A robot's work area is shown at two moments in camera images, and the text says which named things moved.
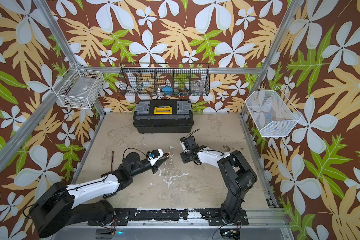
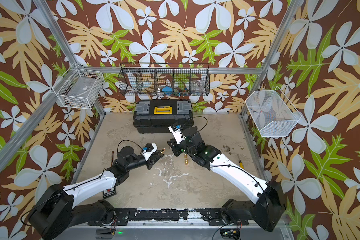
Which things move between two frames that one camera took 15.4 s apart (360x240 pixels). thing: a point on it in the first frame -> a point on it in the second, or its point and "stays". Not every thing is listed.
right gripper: (183, 158) -> (175, 147)
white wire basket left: (79, 88) stays
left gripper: (155, 166) -> (154, 158)
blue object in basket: (167, 90) stays
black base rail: (116, 217) stays
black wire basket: (164, 79) stays
